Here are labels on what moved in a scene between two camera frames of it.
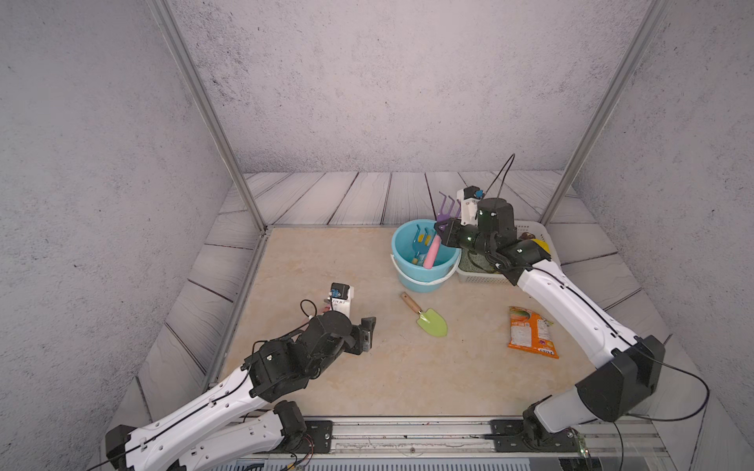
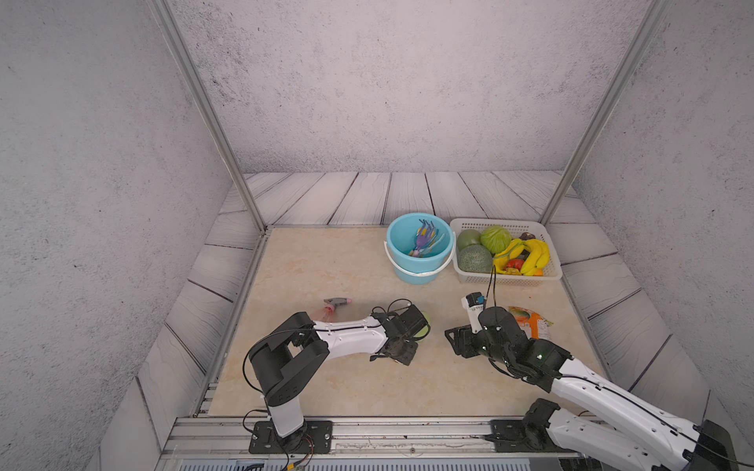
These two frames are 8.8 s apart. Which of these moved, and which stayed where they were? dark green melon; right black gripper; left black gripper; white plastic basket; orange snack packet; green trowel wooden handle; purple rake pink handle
Moved: green trowel wooden handle; purple rake pink handle; right black gripper; left black gripper
Stayed: dark green melon; white plastic basket; orange snack packet
